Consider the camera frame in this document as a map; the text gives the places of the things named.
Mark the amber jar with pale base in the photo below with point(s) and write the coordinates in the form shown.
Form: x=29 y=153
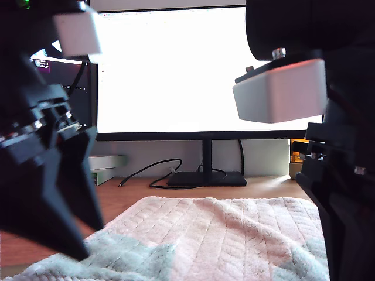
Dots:
x=293 y=169

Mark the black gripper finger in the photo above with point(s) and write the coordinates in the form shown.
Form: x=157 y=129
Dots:
x=35 y=199
x=328 y=210
x=357 y=234
x=79 y=164

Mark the fluffy white mint tea towel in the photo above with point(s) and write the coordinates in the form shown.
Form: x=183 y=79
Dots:
x=205 y=234

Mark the long white box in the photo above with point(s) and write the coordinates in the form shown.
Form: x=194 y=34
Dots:
x=108 y=162

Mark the large black monitor with stand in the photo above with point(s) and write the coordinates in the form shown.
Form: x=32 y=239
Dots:
x=175 y=73

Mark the white box with green label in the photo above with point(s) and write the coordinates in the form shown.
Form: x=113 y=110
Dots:
x=102 y=177

